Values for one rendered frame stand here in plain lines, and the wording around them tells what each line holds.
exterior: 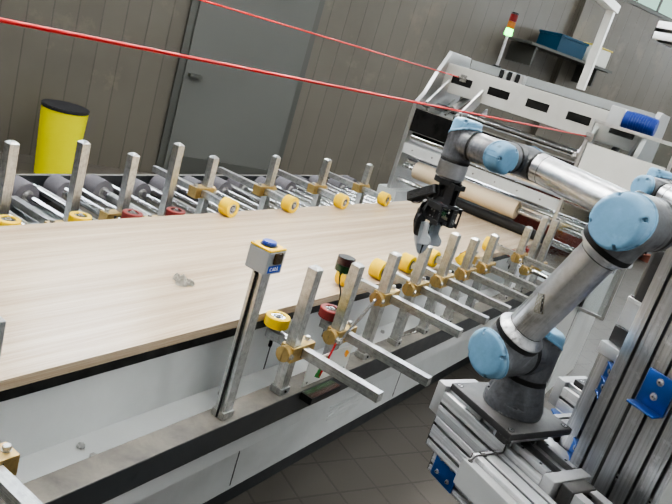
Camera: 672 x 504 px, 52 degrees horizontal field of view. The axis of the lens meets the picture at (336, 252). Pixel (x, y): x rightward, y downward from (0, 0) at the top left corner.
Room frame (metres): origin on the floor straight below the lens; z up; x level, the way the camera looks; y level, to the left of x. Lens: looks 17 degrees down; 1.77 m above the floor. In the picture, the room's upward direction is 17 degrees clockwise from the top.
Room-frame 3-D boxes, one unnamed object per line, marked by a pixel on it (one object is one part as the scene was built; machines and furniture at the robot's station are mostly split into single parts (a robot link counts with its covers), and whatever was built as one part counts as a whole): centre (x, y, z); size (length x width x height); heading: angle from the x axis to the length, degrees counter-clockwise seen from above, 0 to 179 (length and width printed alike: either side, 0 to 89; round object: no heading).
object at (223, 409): (1.72, 0.17, 0.93); 0.05 x 0.04 x 0.45; 150
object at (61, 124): (5.64, 2.49, 0.30); 0.39 x 0.38 x 0.60; 38
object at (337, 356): (2.12, -0.09, 0.75); 0.26 x 0.01 x 0.10; 150
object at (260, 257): (1.72, 0.17, 1.18); 0.07 x 0.07 x 0.08; 60
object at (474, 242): (3.03, -0.58, 0.88); 0.03 x 0.03 x 0.48; 60
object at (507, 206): (4.69, -0.90, 1.05); 1.43 x 0.12 x 0.12; 60
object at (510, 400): (1.61, -0.54, 1.09); 0.15 x 0.15 x 0.10
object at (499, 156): (1.70, -0.30, 1.61); 0.11 x 0.11 x 0.08; 43
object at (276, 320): (2.03, 0.11, 0.85); 0.08 x 0.08 x 0.11
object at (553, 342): (1.60, -0.53, 1.20); 0.13 x 0.12 x 0.14; 133
